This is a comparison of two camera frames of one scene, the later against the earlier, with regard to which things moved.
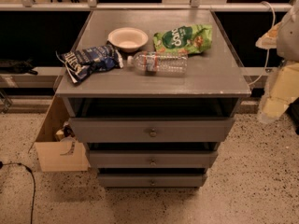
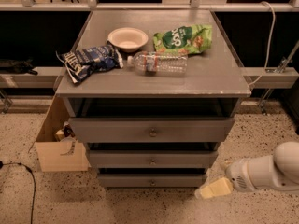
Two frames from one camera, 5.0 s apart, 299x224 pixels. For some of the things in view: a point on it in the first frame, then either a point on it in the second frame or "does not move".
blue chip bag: (82, 62) does not move
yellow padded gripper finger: (269, 39) -> (225, 164)
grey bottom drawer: (151, 180) does not move
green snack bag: (190, 39) does not move
